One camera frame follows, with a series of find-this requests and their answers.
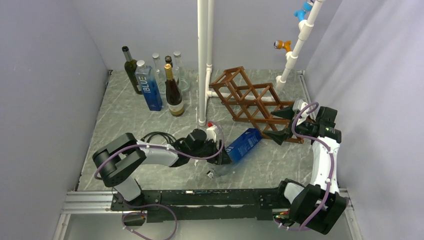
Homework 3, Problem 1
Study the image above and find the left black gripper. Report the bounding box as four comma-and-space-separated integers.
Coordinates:
190, 137, 234, 165

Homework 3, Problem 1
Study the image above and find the clear blue-label bottle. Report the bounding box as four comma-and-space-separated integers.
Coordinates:
134, 60, 163, 112
206, 128, 262, 179

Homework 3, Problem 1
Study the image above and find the brown wooden wine rack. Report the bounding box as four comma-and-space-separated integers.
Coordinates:
209, 66, 294, 139

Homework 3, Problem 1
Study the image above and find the brown bottle gold foil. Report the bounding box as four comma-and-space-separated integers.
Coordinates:
164, 63, 185, 117

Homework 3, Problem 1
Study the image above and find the clear bottle dark label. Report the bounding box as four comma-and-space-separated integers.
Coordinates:
173, 51, 190, 92

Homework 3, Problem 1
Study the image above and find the clear bottle with cork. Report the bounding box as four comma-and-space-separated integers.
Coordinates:
152, 52, 166, 95

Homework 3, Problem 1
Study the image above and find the small dark bottle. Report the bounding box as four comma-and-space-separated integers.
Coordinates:
164, 55, 180, 85

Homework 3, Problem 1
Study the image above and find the dark green wine bottle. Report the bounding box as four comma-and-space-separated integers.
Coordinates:
121, 46, 143, 95

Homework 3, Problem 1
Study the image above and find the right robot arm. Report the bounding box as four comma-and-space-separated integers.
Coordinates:
263, 101, 348, 235

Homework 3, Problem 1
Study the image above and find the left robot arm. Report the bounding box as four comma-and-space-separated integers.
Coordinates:
92, 128, 233, 210

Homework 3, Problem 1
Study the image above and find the orange pipe valve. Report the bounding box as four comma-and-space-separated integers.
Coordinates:
273, 40, 292, 53

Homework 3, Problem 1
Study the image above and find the white angled pvc pipe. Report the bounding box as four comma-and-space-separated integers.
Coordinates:
275, 0, 326, 92

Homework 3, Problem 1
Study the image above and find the blue pipe valve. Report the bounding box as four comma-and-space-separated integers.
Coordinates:
294, 0, 315, 22

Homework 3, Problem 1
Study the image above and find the white vertical pvc pipe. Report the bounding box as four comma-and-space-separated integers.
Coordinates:
196, 0, 218, 127

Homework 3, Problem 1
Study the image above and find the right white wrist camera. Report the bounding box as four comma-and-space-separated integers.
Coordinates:
292, 99, 310, 126

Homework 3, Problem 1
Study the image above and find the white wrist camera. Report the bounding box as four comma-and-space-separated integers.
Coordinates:
292, 99, 310, 126
206, 121, 224, 142

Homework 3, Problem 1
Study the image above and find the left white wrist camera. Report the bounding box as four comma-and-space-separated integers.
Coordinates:
206, 121, 224, 142

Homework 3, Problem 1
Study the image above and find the coiled black cable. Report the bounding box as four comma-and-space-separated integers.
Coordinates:
140, 131, 178, 145

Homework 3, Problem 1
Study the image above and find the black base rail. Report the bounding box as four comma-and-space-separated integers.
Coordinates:
110, 182, 291, 223

